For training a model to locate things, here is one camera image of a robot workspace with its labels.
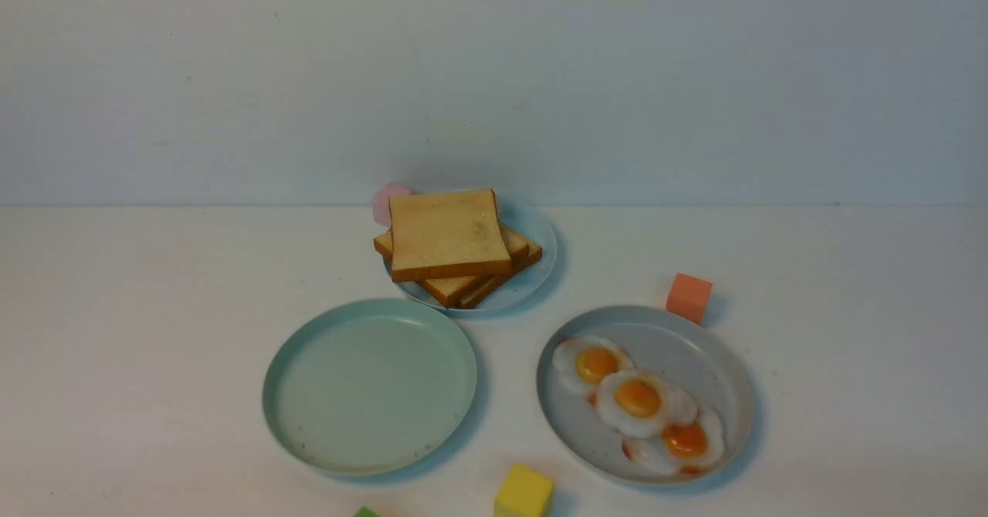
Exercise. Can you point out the green cube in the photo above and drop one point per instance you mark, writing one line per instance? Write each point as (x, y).
(365, 511)

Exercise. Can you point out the pink cube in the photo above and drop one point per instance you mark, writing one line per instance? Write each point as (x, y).
(382, 202)

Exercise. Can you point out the orange cube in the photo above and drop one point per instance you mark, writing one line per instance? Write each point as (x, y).
(688, 297)

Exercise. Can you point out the fried egg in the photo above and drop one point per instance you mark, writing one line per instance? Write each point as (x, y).
(681, 450)
(641, 404)
(582, 362)

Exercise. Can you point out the yellow cube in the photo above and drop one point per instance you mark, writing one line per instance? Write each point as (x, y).
(525, 493)

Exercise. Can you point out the light blue bread plate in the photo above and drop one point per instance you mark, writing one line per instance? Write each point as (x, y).
(530, 223)

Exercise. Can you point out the green empty plate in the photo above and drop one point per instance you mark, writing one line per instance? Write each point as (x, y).
(370, 388)

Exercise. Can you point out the grey egg plate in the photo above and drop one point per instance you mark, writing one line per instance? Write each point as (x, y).
(685, 353)

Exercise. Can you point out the toast slice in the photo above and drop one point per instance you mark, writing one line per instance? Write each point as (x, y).
(448, 291)
(473, 298)
(438, 236)

